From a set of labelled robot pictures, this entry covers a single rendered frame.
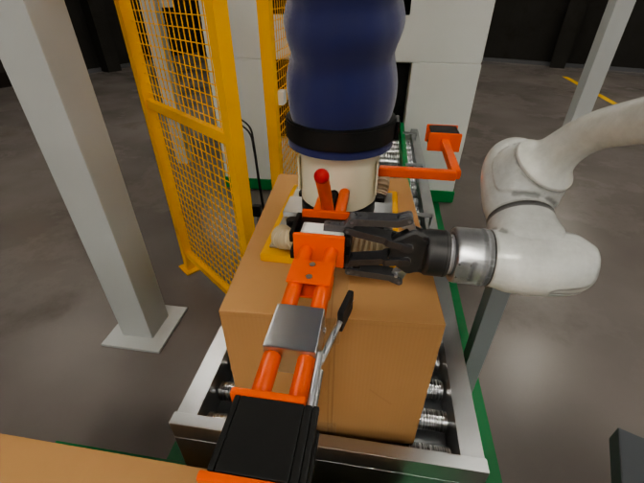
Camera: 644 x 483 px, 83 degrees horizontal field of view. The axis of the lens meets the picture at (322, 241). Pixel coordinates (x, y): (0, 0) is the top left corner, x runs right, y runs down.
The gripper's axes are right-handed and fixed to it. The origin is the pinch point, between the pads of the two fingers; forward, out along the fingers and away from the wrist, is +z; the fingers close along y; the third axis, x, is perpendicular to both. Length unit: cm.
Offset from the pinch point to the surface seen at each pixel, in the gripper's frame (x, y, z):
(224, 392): 3, 54, 26
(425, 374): -3.4, 26.1, -21.1
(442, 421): 4, 53, -30
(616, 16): 272, -21, -162
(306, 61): 17.5, -24.3, 5.7
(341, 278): 6.3, 12.8, -3.2
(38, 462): -20, 54, 61
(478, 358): 46, 78, -53
